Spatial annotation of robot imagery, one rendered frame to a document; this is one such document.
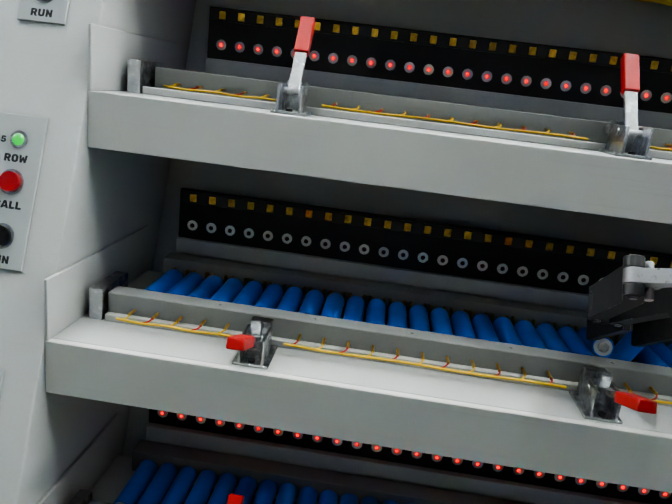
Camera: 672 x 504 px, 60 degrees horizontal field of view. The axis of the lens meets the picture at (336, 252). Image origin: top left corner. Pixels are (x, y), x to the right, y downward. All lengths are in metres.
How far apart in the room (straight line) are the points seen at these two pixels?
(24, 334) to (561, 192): 0.43
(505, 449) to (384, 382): 0.10
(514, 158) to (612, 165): 0.07
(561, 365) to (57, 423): 0.42
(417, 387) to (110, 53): 0.37
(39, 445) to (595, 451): 0.43
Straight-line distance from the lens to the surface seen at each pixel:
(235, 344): 0.39
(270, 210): 0.61
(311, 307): 0.53
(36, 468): 0.55
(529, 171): 0.47
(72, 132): 0.51
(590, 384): 0.49
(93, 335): 0.51
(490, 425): 0.46
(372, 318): 0.52
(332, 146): 0.46
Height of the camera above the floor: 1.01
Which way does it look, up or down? 3 degrees up
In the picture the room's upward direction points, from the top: 8 degrees clockwise
